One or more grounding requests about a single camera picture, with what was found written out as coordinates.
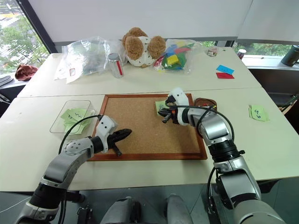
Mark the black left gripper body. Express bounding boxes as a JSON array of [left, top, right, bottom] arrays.
[[107, 133, 122, 148]]

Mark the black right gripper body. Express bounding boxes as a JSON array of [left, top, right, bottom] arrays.
[[163, 98, 179, 125]]

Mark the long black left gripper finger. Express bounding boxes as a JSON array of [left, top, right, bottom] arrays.
[[116, 128, 133, 141]]

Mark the green sticky note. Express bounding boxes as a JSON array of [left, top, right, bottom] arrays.
[[155, 100, 171, 113]]

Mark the brown oval tray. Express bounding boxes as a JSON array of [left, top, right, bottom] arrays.
[[194, 98, 218, 111]]

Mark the plain green note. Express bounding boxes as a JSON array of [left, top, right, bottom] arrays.
[[63, 120, 91, 135]]

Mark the green note with scribble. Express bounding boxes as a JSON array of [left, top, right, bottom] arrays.
[[60, 108, 89, 125]]

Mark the clear plastic box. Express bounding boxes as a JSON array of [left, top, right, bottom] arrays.
[[49, 100, 97, 135]]

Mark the red paper note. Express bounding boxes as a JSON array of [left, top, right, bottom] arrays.
[[215, 72, 235, 80]]

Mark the blue paper note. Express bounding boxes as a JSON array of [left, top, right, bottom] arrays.
[[215, 64, 235, 74]]

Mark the green sticky note pad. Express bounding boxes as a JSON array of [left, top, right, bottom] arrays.
[[248, 105, 270, 123]]

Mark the bag of coloured blocks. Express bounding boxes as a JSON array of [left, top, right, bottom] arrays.
[[153, 39, 202, 75]]

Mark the grey rounded shape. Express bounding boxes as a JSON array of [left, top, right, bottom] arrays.
[[166, 194, 195, 224], [100, 196, 142, 224]]

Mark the clear jar with red label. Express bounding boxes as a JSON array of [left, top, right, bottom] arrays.
[[107, 53, 125, 79]]

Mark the brown and white teddy bear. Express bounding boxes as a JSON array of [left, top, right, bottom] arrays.
[[121, 27, 167, 69]]

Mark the large clear plastic bag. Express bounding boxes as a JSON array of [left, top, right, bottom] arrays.
[[53, 35, 128, 84]]

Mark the dark red cloth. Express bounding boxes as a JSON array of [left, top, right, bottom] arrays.
[[14, 64, 38, 82]]

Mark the dark green mug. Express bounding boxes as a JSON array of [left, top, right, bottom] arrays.
[[280, 45, 299, 67]]

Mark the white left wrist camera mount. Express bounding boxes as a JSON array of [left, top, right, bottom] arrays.
[[96, 115, 118, 154]]

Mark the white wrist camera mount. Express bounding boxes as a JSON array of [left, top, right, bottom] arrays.
[[96, 115, 118, 154], [168, 87, 190, 126]]

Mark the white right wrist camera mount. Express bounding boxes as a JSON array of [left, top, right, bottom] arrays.
[[168, 87, 190, 126]]

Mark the cork board with wooden frame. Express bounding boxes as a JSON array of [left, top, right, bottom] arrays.
[[88, 93, 208, 162]]

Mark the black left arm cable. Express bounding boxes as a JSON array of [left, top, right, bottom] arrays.
[[57, 114, 104, 155]]

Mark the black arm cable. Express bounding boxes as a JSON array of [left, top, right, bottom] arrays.
[[57, 114, 104, 155], [174, 105, 235, 142]]

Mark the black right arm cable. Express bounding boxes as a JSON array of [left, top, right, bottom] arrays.
[[174, 105, 235, 142]]

